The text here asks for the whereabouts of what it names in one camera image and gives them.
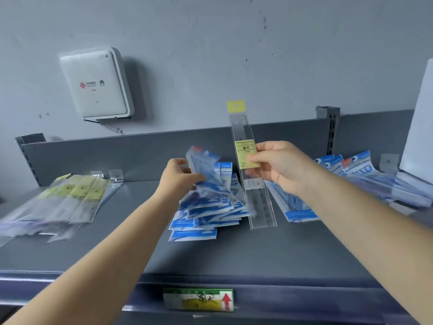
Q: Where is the person's right forearm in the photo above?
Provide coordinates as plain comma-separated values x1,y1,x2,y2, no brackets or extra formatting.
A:
301,169,433,325

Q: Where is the pile of clear rulers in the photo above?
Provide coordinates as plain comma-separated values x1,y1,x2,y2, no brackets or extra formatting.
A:
0,169,124,247

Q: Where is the grey slotted shelf post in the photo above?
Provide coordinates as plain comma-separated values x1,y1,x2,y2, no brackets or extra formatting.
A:
316,106,341,155
15,133,46,187

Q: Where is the pile of blue set-square packets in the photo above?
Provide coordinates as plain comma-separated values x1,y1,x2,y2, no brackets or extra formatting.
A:
168,161,251,242

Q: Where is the person's left forearm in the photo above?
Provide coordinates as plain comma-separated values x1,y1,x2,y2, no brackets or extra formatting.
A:
3,196,180,325

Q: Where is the person's right hand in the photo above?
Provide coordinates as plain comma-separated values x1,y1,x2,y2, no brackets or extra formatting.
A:
247,141,320,197

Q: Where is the person's left hand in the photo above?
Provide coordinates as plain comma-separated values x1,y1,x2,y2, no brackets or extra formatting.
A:
157,158,207,207

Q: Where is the thin router cable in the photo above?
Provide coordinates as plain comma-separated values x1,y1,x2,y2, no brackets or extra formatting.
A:
83,117,125,135

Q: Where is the white wall router box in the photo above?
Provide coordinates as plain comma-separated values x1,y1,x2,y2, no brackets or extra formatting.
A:
59,46,135,120

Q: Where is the white tiered pen display stand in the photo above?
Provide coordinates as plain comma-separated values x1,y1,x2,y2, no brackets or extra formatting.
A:
396,58,433,197

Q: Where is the green yellow shelf price label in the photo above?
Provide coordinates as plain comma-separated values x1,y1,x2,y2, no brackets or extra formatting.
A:
163,288,235,312

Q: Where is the clear straight ruler packet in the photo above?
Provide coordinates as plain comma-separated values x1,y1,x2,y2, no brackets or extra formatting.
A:
226,100,277,231

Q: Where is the pile of mixed packaged rulers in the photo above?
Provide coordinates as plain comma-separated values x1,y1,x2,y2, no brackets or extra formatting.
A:
265,150,433,223

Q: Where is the grey shelf back panel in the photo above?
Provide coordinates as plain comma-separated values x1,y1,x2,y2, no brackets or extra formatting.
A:
20,110,415,186

